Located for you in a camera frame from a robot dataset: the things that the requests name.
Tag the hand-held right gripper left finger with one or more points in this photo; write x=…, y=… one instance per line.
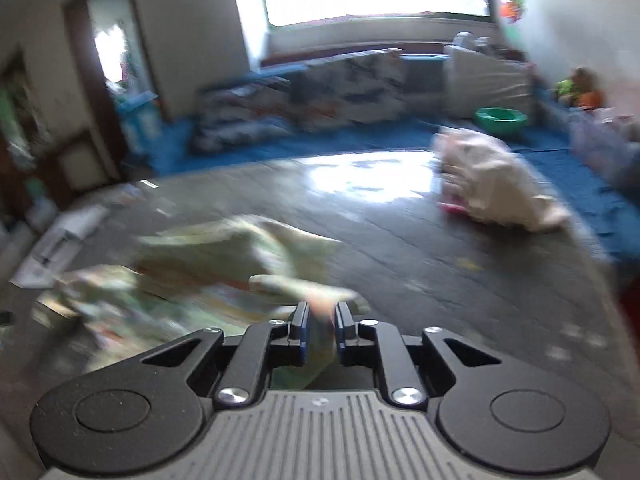
x=302, y=332

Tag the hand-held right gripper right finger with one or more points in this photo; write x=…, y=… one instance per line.
x=341, y=332

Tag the light green patterned garment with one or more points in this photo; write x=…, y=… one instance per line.
x=210, y=270

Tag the pile of white clothes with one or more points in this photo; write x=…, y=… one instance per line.
x=492, y=180

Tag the patterned grey cushion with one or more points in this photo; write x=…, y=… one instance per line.
x=310, y=95

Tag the white papers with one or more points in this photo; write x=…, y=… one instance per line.
x=60, y=242

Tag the green plastic basin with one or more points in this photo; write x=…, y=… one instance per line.
x=501, y=119

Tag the blue plastic container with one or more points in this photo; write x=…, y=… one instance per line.
x=140, y=115

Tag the blue floor mat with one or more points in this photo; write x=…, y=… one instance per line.
x=565, y=175

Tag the white folded mattress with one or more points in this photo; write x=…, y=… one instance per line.
x=487, y=80

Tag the doorway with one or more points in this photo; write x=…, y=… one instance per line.
x=112, y=55

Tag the green and orange toy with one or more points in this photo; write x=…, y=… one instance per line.
x=577, y=89

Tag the colourful wall decoration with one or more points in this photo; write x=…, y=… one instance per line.
x=512, y=6

